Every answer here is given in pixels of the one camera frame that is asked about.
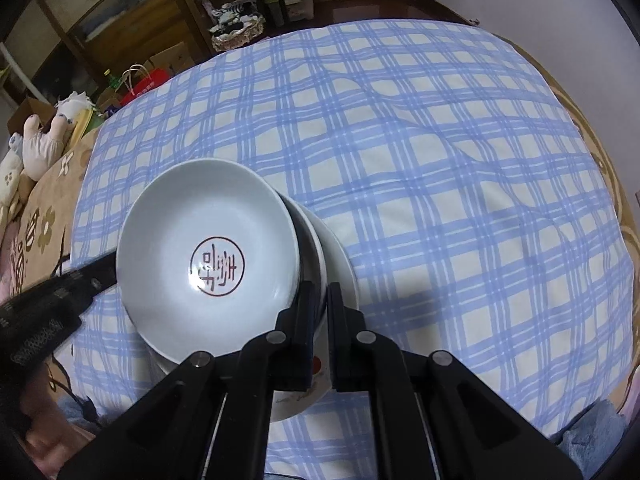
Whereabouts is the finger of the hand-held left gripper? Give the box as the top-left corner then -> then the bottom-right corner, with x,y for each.
60,250 -> 121,306

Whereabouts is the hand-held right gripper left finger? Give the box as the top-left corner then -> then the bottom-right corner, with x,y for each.
57,280 -> 318,480

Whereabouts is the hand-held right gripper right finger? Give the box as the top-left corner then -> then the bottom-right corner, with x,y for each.
327,282 -> 583,480

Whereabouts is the white cherry print plate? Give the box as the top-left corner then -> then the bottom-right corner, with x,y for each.
150,199 -> 360,423

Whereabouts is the plain white bowl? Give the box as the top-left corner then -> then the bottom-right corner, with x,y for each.
150,187 -> 329,376

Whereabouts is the white bowl with red emblem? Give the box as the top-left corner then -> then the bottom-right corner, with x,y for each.
116,158 -> 301,365

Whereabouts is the person's left hand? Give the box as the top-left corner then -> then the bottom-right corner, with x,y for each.
20,400 -> 101,466

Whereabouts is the cream plush toy with paws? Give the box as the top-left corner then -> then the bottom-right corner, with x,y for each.
0,132 -> 33,216

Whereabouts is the white and pink plush toy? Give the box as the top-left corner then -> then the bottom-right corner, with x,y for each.
22,110 -> 71,181

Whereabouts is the yellow green cushion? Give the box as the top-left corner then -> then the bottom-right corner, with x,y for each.
70,107 -> 106,143

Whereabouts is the white fluffy plush toy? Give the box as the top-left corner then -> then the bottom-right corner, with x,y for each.
54,91 -> 95,123

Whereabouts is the cardboard box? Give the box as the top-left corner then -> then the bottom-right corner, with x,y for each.
150,42 -> 196,78
7,97 -> 56,133

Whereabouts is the red paper bag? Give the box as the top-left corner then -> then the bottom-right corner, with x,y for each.
120,64 -> 173,108

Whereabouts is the blue checked cloth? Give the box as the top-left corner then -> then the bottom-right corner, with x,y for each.
70,19 -> 635,438

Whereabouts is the wooden glass door cabinet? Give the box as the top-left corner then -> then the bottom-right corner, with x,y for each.
30,0 -> 221,91

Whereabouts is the blue fleece towel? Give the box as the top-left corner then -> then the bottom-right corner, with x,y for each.
560,400 -> 631,463

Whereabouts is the woven basket with socks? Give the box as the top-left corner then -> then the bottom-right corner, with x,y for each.
202,0 -> 267,52

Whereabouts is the clear plastic storage box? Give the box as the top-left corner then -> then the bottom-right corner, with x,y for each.
265,0 -> 316,26

